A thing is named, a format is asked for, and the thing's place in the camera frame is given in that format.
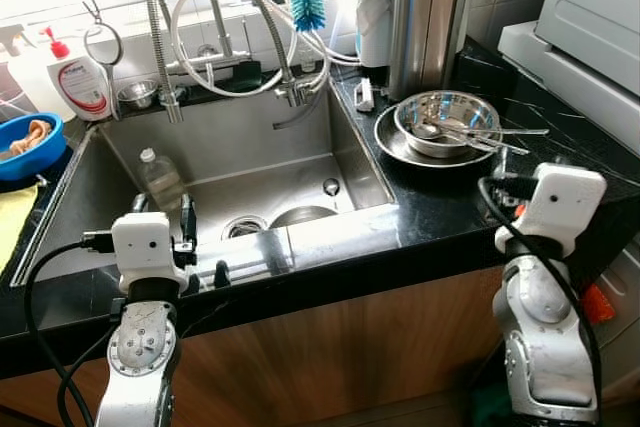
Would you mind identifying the small steel plate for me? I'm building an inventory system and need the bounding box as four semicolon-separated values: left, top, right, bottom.
268;205;341;231

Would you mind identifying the white scrub brush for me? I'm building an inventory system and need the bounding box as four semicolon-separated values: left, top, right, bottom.
353;77;377;114

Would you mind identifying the grey drain hose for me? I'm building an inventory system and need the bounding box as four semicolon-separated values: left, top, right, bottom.
273;82;333;131

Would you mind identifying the large steel plate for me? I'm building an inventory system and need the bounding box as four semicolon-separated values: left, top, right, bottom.
373;102;504;170

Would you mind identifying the chrome flexible spring faucet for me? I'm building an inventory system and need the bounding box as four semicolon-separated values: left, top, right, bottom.
143;0;188;126

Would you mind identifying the small steel bowl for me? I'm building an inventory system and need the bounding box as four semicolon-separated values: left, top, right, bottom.
117;80;161;111

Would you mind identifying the metal ring strainer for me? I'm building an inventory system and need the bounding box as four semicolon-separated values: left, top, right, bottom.
72;0;124;68

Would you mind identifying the steel spoon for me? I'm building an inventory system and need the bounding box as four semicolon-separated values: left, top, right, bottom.
412;122;501;154

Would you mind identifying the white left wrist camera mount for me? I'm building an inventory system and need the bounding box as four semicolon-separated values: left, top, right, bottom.
110;212;189;295

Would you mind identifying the steel fork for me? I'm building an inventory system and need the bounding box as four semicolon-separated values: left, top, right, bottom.
450;126;550;138
465;135;531;157

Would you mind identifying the tall steel container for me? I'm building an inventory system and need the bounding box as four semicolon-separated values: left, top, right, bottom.
388;0;475;103

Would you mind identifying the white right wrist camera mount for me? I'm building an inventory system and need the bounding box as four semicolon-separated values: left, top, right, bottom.
495;162;609;258

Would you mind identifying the yellow cloth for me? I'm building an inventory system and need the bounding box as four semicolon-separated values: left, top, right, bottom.
0;182;41;273

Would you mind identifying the chrome gooseneck faucet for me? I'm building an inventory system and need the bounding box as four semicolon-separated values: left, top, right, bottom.
205;0;313;110

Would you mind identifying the clear plastic bottle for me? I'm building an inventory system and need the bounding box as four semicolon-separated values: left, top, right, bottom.
137;147;187;211

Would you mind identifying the stainless steel sink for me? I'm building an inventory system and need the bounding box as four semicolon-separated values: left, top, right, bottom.
8;82;401;288

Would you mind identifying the small orange object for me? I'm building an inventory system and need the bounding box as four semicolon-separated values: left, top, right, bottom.
583;282;617;326

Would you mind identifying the large steel bowl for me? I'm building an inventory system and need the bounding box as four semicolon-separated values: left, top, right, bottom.
393;90;502;159

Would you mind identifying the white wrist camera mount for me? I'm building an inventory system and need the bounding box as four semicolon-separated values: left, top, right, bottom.
495;162;609;258
110;212;189;295

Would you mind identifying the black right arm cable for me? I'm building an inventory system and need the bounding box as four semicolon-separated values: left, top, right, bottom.
477;175;604;413

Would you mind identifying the wooden sink cabinet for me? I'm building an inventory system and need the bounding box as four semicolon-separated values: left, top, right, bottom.
0;262;521;427

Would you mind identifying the white jug black base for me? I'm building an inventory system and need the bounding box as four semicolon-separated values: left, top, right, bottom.
357;7;393;88

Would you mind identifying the green sponge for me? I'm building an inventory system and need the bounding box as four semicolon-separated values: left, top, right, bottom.
232;59;264;90

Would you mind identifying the white soap bottle red pump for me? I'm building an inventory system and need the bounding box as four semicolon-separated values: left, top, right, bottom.
40;27;114;123

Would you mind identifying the blue plastic bowl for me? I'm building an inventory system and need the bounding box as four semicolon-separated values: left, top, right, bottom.
0;112;67;184

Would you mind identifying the white washing machine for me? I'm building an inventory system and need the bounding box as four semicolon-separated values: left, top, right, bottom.
497;0;640;408

